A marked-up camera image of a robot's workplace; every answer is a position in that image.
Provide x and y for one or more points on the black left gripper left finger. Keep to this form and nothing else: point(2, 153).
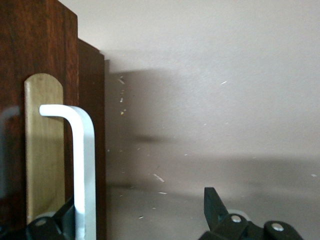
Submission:
point(60, 225)

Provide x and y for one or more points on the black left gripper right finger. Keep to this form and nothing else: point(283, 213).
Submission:
point(215, 210)

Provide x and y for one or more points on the light wooden oval backplate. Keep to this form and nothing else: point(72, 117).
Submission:
point(42, 150)

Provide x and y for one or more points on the dark wooden cabinet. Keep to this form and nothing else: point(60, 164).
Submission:
point(92, 125)

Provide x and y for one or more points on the brown table mat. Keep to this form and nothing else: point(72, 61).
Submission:
point(225, 100)

